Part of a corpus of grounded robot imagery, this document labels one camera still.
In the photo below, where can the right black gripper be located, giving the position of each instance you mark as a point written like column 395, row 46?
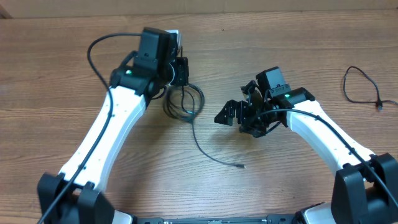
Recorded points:
column 229, row 110

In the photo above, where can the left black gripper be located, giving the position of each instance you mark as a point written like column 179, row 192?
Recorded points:
column 182, row 79

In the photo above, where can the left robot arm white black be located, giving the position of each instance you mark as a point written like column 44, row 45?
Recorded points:
column 76, row 193

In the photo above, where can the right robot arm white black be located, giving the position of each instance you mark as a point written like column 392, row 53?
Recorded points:
column 365, row 186

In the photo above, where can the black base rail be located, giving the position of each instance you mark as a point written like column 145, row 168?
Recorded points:
column 211, row 221

